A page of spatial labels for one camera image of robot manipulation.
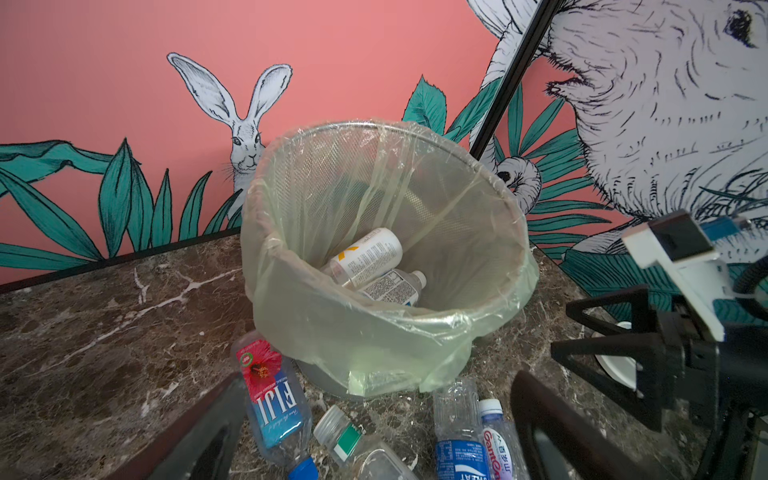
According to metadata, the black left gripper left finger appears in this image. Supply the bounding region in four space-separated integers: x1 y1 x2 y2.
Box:
109 372 246 479

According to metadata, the Fiji bottle red blue label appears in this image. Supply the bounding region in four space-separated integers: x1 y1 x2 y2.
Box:
231 330 319 480

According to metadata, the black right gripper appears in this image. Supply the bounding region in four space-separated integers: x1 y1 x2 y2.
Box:
550 285 767 479

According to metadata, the clear bottle pink blue label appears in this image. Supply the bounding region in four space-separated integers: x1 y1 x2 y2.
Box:
479 399 530 480

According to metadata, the clear bottle green cap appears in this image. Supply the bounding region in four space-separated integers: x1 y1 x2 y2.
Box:
313 405 417 480

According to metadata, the grey bin with green liner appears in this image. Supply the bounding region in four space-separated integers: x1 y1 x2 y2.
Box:
240 121 539 398

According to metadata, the white bottle yellow logo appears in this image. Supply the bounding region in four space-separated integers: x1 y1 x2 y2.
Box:
320 228 403 290

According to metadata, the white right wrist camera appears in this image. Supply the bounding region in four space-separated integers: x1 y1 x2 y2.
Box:
621 210 761 342

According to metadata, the black right frame post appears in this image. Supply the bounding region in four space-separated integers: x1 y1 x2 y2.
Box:
469 1 564 161

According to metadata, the bottle orange yellow label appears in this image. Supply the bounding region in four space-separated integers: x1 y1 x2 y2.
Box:
358 269 427 306

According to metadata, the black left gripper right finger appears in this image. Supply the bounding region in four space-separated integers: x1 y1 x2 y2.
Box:
510 370 666 479

